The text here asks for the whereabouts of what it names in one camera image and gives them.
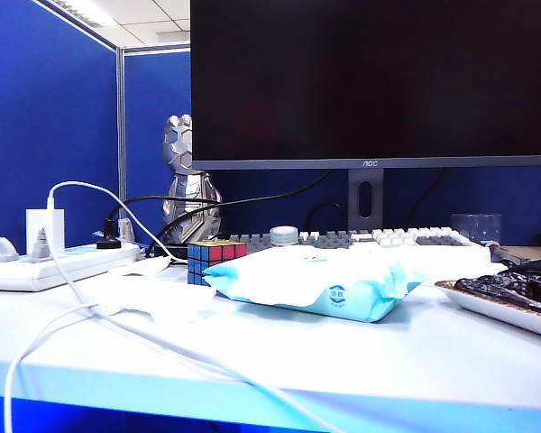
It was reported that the sky blue wet wipes packet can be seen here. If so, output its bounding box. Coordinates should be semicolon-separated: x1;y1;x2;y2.
202;244;428;325

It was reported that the white thin tissue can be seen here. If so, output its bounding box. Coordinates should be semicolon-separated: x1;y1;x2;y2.
109;255;171;278

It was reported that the silver partition post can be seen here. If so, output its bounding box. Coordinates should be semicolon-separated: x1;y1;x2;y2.
115;44;128;226

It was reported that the clear plastic cup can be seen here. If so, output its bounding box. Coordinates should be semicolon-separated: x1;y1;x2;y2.
450;212;503;247

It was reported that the black hanging monitor cable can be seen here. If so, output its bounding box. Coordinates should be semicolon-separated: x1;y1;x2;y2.
408;168;448;218

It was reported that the colourful puzzle cube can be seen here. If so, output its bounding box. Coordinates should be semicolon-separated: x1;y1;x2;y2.
187;240;250;287

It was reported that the white charging cable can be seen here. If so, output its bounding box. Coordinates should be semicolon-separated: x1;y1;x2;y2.
3;180;344;433

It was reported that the silver faceted figurine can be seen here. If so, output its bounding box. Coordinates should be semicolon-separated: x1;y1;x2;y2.
161;113;225;248

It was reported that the white wet wipe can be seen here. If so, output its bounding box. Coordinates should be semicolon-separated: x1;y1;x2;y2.
94;273;218;327

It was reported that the grey and cream keyboard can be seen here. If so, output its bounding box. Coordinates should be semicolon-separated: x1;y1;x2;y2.
220;226;493;263

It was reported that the white and grey plug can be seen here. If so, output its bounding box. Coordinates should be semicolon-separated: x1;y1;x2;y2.
0;235;21;263

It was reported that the black plug with cable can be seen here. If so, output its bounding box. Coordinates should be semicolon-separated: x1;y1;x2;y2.
96;169;335;251

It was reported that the black curved cable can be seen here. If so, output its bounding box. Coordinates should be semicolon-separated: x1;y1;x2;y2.
146;201;226;259

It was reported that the white folded tissue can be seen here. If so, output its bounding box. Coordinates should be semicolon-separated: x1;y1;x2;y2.
387;245;493;277

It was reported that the white tray with dark items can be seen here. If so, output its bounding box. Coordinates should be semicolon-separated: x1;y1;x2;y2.
434;275;541;341

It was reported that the white bottle cap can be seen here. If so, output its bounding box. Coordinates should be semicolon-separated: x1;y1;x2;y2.
269;225;298;247

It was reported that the black computer mouse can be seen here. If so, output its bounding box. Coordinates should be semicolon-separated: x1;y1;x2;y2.
506;257;541;277

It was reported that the white power strip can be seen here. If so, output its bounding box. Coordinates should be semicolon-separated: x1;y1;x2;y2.
0;241;142;292

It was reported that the black computer monitor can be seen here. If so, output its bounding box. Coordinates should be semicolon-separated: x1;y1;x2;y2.
189;0;541;170

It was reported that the black monitor cable loop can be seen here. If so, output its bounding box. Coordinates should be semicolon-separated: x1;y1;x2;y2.
305;200;349;232

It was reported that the grey monitor stand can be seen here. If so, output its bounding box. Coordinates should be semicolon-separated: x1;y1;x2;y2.
347;168;385;232

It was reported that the white charger block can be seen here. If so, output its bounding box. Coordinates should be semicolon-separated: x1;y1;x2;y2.
25;207;67;256

